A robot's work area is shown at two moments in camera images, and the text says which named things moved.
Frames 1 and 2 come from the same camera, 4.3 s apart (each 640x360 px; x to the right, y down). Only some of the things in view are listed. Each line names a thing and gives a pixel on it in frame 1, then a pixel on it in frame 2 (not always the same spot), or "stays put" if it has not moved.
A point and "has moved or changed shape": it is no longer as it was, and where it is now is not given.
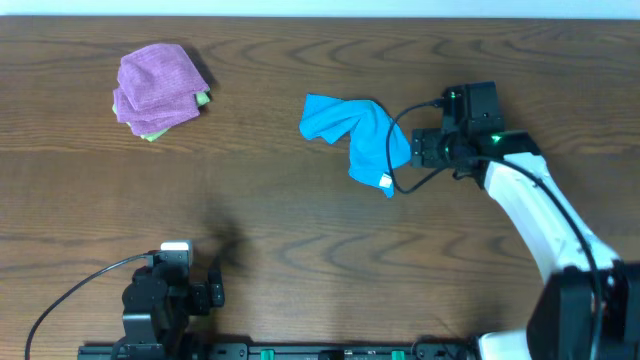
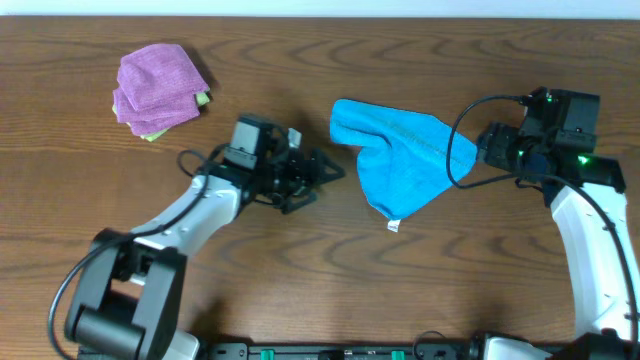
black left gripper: (201, 297) -> (304, 173)
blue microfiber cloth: (367, 127) has moved or changed shape
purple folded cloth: (158, 88) stays put
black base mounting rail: (277, 351) stays put
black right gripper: (421, 148) -> (486, 149)
